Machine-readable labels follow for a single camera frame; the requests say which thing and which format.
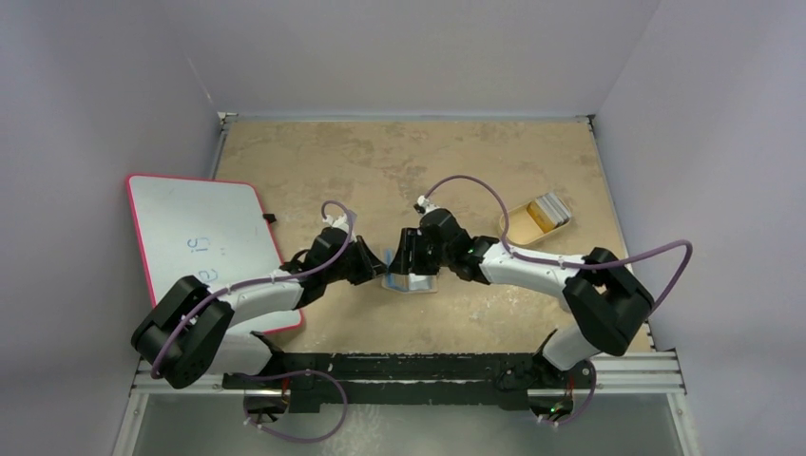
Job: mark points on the beige leather card holder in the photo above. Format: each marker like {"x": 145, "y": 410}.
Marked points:
{"x": 410, "y": 283}

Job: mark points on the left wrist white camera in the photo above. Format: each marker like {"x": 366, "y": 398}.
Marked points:
{"x": 343, "y": 222}

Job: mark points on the wrist white camera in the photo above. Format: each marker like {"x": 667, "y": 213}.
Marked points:
{"x": 424, "y": 206}
{"x": 343, "y": 222}

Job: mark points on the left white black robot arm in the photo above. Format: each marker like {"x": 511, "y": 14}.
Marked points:
{"x": 192, "y": 330}

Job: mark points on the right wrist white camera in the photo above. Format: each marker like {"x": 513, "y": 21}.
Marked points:
{"x": 424, "y": 206}

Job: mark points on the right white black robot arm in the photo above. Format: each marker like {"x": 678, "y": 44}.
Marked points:
{"x": 608, "y": 305}

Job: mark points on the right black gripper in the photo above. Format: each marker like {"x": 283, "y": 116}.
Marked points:
{"x": 411, "y": 250}

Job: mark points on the cream oval tray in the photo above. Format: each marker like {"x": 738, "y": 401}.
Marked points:
{"x": 521, "y": 229}

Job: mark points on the white pink-framed whiteboard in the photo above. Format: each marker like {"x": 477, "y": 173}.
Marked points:
{"x": 213, "y": 230}

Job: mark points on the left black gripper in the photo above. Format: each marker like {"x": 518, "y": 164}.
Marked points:
{"x": 369, "y": 265}

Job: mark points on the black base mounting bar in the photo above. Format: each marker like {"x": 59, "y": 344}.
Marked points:
{"x": 511, "y": 381}

